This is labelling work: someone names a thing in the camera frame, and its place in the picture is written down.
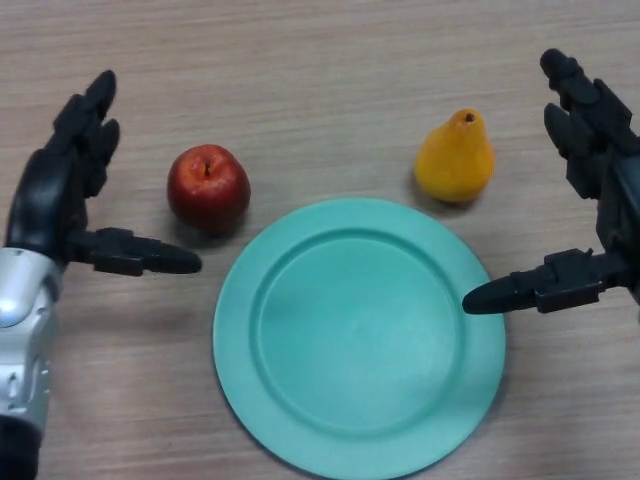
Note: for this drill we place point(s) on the yellow pear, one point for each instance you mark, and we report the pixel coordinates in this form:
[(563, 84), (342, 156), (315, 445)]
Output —
[(455, 162)]

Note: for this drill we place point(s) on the red apple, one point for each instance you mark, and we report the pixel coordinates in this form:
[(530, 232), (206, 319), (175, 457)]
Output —
[(207, 190)]

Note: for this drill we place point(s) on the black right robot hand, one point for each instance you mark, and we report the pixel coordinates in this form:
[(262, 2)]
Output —
[(605, 165)]

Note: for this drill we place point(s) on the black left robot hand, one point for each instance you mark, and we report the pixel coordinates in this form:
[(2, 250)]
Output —
[(47, 200)]

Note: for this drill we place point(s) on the green round plate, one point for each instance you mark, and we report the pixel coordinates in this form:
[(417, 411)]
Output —
[(360, 350)]

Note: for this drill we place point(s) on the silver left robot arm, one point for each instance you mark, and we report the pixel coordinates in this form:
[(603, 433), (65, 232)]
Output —
[(25, 340)]

